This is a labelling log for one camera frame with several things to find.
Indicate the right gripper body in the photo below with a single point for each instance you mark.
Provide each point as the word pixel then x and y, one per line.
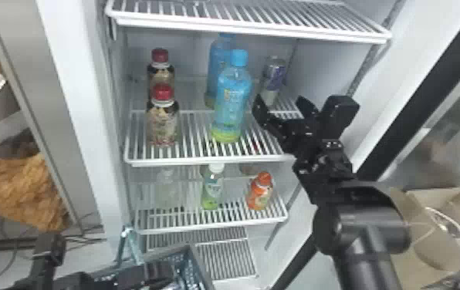
pixel 305 135

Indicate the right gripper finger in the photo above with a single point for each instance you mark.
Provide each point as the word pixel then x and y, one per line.
pixel 268 117
pixel 307 108

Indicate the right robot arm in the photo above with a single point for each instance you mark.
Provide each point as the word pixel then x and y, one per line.
pixel 359 226

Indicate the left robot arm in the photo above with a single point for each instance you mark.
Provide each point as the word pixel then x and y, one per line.
pixel 47 253

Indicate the silver can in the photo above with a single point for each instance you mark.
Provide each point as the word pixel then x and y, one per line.
pixel 272 79

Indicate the blue bottle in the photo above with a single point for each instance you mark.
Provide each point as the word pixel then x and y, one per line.
pixel 218 65
pixel 232 101

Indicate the orange bottle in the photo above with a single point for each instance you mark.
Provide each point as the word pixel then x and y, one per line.
pixel 259 194

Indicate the green bottle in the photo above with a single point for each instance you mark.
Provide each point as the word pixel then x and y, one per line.
pixel 212 188

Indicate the brown bottle with red cap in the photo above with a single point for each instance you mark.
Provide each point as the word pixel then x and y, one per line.
pixel 162 119
pixel 160 67

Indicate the clear bottle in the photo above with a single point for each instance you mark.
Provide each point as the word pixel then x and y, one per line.
pixel 166 190

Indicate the fridge door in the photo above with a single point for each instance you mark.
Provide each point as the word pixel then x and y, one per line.
pixel 436 89

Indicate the cardboard box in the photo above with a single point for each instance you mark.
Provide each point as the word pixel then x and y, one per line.
pixel 428 243

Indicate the blue basket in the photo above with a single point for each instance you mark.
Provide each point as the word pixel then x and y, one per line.
pixel 189 271

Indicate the white fridge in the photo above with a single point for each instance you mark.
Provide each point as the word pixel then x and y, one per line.
pixel 72 101

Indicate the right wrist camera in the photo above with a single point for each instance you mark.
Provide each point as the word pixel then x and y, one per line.
pixel 337 115

